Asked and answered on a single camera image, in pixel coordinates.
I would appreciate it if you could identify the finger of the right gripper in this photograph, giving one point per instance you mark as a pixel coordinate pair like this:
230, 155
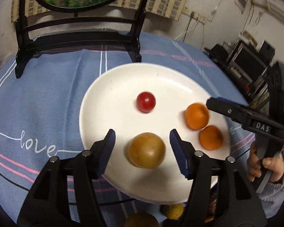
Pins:
249, 119

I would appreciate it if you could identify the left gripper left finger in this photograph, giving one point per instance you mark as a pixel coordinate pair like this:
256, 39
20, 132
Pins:
47, 202

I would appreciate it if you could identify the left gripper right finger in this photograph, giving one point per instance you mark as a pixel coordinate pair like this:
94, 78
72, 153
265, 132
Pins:
237, 203

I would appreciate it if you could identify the mandarin orange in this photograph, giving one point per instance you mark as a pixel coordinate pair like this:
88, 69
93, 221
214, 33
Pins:
211, 138
196, 116

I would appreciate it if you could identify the large tan round fruit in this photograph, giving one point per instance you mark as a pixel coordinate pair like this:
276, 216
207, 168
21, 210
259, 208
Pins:
146, 150

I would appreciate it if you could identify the small red cherry tomato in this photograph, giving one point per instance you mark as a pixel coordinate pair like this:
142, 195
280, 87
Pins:
145, 102

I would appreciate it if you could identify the grey knit sleeve forearm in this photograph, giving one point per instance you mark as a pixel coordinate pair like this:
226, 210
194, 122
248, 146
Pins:
272, 197

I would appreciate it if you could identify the person's right hand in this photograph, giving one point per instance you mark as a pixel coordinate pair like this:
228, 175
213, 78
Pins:
274, 164

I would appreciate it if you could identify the black desk shelf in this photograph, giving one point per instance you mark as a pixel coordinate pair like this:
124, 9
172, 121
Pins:
222, 55

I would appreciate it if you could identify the black speaker box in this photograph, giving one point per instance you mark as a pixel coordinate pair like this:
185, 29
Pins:
267, 52

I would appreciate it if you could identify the computer monitor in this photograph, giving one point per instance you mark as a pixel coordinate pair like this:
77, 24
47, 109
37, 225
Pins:
248, 62

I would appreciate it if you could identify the blue striped tablecloth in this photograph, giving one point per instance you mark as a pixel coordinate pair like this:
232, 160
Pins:
39, 114

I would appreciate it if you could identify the white oval plate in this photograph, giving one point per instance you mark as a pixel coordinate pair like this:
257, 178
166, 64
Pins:
110, 103

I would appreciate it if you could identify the goldfish round screen ornament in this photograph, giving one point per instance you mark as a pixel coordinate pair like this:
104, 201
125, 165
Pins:
27, 48

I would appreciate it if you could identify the wall power strip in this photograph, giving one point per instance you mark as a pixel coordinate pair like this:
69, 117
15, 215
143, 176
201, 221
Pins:
194, 15

